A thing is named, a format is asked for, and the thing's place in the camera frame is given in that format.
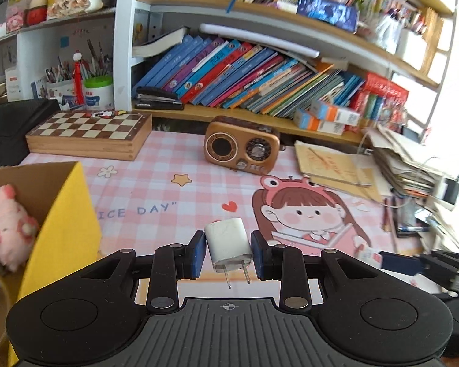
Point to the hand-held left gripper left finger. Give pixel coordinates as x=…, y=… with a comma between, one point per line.
x=197, y=254

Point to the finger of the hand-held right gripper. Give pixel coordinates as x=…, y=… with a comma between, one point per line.
x=397, y=262

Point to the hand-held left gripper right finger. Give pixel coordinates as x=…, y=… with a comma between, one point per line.
x=261, y=254

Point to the white charger plug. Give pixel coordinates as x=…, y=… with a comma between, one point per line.
x=227, y=241

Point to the yellow cardboard box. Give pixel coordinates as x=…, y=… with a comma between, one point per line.
x=69, y=237

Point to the pink pig plush toy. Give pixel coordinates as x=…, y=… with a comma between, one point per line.
x=7, y=225

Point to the brown pencil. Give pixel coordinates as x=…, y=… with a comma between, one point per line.
x=390, y=225

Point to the cartoon girl desk mat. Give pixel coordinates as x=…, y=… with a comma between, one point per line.
x=310, y=214

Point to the pink checkered tablecloth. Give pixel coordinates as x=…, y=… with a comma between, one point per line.
x=145, y=183

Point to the black power adapter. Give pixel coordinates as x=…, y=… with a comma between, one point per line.
x=450, y=191

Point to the brown retro radio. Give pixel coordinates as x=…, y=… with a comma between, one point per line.
x=233, y=160

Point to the stack of papers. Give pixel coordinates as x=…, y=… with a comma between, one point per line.
x=401, y=160

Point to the brown paper notebook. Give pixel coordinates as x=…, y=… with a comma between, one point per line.
x=336, y=168

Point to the black stapler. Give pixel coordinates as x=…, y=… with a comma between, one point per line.
x=157, y=98

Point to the wooden chessboard box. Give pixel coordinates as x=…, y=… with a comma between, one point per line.
x=88, y=126

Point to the red book set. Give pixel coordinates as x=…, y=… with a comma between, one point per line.
x=382, y=91

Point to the row of thin colourful books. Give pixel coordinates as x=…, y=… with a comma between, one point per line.
x=233, y=76

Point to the white jar green lid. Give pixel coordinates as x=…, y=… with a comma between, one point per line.
x=98, y=95

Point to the red tassel pendant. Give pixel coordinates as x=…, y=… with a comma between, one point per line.
x=78, y=84

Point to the white rolled tube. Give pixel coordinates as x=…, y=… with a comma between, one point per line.
x=260, y=40

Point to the white storage bin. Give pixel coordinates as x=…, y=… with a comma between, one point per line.
x=413, y=47

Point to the white pen holder with pens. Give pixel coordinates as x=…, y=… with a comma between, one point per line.
x=59, y=88

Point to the black electronic keyboard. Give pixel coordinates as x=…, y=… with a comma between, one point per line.
x=15, y=122

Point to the white and wooden bookshelf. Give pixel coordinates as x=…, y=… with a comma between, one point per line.
x=124, y=26

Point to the white paper bag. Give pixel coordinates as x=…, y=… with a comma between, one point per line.
x=13, y=84

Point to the blue smartphone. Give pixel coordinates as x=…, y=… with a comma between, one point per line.
x=327, y=11

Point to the white cubby shelf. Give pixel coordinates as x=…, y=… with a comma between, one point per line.
x=26, y=46

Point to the red white doll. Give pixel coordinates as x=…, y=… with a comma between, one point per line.
x=36, y=13

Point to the pink printed box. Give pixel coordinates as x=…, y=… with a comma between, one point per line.
x=16, y=19

